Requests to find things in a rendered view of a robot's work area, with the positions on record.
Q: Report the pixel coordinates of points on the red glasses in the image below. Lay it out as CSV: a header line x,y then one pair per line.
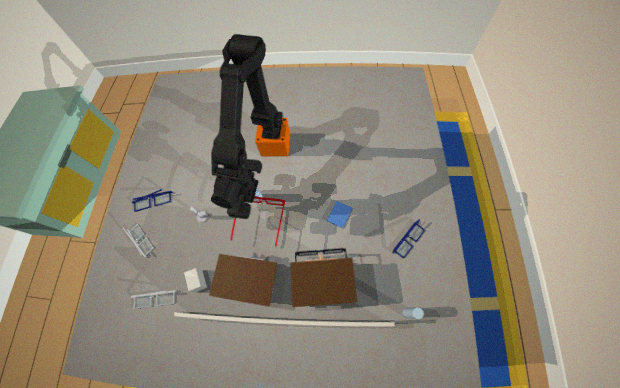
x,y
270,201

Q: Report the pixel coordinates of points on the grey rectangular panel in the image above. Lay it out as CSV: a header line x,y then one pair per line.
x,y
255,319

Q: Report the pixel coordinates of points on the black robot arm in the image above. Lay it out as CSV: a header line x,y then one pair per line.
x,y
247,53

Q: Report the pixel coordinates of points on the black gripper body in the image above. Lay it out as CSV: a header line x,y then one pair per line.
x,y
240,208

